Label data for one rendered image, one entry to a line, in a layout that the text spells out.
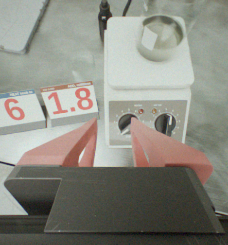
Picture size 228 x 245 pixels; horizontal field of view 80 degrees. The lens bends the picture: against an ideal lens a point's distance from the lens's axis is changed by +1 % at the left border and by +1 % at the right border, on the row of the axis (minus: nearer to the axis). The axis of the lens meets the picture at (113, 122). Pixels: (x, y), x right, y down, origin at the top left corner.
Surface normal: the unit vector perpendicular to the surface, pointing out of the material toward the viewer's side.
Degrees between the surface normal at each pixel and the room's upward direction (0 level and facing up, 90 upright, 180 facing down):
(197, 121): 0
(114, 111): 30
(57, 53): 0
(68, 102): 40
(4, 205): 0
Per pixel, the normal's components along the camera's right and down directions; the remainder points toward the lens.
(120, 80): 0.00, -0.25
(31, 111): 0.11, 0.43
